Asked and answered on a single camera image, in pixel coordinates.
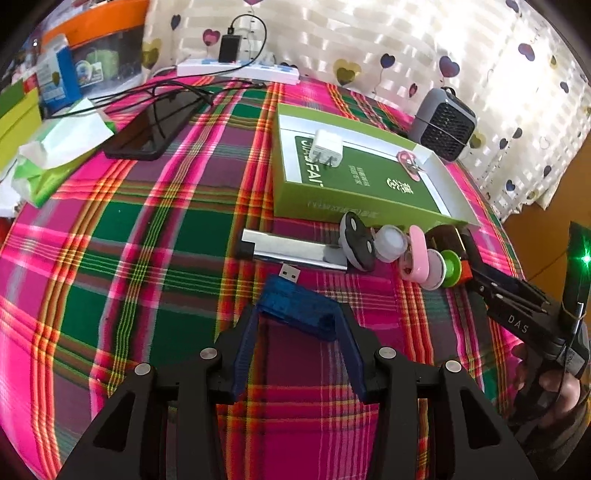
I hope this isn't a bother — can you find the black plastic gadget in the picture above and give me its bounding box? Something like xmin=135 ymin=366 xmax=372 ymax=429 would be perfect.
xmin=339 ymin=213 xmax=377 ymax=272

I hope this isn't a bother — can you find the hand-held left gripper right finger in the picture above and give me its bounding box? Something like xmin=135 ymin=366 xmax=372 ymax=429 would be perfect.
xmin=330 ymin=302 xmax=539 ymax=480

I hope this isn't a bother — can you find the small pink plastic item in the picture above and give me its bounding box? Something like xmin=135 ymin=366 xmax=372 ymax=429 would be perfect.
xmin=396 ymin=150 xmax=428 ymax=182

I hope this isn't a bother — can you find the white and green spool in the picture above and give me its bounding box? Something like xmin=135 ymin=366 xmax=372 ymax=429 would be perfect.
xmin=438 ymin=249 xmax=462 ymax=289

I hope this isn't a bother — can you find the black power adapter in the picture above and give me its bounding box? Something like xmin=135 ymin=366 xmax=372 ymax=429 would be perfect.
xmin=218 ymin=34 xmax=242 ymax=63

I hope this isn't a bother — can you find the blue carton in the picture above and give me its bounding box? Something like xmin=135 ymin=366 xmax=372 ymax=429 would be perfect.
xmin=36 ymin=34 xmax=84 ymax=112

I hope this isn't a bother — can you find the black adapter cable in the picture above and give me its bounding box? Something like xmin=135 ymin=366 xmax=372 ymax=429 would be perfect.
xmin=226 ymin=13 xmax=269 ymax=75

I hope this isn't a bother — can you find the person's right hand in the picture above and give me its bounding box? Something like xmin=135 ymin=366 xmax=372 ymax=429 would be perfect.
xmin=510 ymin=344 xmax=587 ymax=430

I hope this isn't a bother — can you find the plaid tablecloth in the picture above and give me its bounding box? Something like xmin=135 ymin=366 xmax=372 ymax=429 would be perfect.
xmin=0 ymin=76 xmax=527 ymax=480

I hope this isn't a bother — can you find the white curtain with hearts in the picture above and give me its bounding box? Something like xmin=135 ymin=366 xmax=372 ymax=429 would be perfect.
xmin=143 ymin=0 xmax=591 ymax=222

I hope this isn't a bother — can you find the blue usb card reader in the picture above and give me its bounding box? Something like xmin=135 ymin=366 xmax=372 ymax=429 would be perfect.
xmin=259 ymin=264 xmax=340 ymax=342

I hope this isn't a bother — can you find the orange rimmed container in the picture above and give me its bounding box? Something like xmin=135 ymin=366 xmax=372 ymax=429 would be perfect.
xmin=44 ymin=0 xmax=151 ymax=88

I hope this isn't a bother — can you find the silver lighter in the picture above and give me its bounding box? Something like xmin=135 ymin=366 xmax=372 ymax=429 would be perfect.
xmin=236 ymin=229 xmax=348 ymax=272

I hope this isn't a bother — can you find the white charger plug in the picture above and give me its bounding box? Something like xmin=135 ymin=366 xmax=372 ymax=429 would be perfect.
xmin=310 ymin=130 xmax=343 ymax=169

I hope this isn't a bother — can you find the grey desktop heater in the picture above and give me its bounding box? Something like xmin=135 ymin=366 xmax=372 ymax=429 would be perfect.
xmin=409 ymin=88 xmax=477 ymax=162

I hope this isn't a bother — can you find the pink mini stapler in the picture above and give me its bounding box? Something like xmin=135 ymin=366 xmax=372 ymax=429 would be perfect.
xmin=401 ymin=225 xmax=448 ymax=291

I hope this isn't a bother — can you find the yellow-green box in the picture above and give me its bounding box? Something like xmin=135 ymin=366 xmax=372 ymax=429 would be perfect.
xmin=0 ymin=80 xmax=43 ymax=169

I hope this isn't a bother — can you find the black charging cable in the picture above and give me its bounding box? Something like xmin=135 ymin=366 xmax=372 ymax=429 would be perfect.
xmin=88 ymin=78 xmax=269 ymax=121

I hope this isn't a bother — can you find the black smartphone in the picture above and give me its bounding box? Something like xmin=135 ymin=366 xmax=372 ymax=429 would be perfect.
xmin=102 ymin=90 xmax=206 ymax=161

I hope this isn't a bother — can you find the white power strip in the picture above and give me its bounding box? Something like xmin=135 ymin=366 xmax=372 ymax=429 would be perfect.
xmin=177 ymin=59 xmax=301 ymax=85

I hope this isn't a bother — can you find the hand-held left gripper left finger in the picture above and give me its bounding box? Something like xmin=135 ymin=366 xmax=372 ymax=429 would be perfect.
xmin=58 ymin=305 xmax=259 ymax=480

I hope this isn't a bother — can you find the green cardboard box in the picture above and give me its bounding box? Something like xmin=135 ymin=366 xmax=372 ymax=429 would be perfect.
xmin=271 ymin=102 xmax=481 ymax=227

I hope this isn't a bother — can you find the green tissue pack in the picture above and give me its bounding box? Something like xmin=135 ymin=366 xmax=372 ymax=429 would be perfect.
xmin=11 ymin=97 xmax=116 ymax=208

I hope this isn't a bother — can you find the white round cap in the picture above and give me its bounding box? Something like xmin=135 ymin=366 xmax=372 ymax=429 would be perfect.
xmin=373 ymin=225 xmax=411 ymax=264

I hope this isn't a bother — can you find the person's right forearm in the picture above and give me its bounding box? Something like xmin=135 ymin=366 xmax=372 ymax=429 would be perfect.
xmin=505 ymin=397 xmax=591 ymax=472

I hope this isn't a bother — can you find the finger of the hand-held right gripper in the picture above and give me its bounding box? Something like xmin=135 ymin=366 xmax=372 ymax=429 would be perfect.
xmin=459 ymin=228 xmax=550 ymax=306
xmin=466 ymin=277 xmax=539 ymax=315

